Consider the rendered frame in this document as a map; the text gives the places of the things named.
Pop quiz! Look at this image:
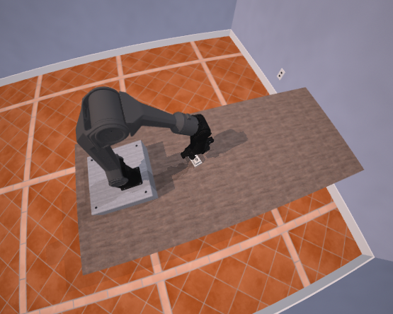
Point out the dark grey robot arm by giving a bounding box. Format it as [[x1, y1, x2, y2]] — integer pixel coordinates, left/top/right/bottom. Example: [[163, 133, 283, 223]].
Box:
[[76, 86, 212, 191]]

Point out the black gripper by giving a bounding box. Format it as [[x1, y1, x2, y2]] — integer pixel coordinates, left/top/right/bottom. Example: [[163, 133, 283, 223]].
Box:
[[181, 137, 214, 160]]

